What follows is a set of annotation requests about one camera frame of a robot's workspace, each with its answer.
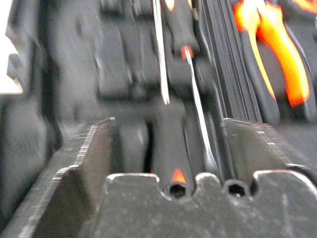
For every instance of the black plastic tool case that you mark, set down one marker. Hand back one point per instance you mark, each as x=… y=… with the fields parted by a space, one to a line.
x=86 y=62

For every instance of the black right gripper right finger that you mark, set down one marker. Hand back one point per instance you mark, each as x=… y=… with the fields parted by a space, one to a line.
x=250 y=146

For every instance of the black orange screwdriver with shaft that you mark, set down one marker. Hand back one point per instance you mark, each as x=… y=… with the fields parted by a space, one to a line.
x=183 y=29

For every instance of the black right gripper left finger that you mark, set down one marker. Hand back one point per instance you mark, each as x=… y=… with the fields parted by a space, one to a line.
x=74 y=193

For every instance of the bare steel screwdriver shaft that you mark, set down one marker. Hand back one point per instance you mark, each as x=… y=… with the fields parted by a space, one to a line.
x=161 y=54

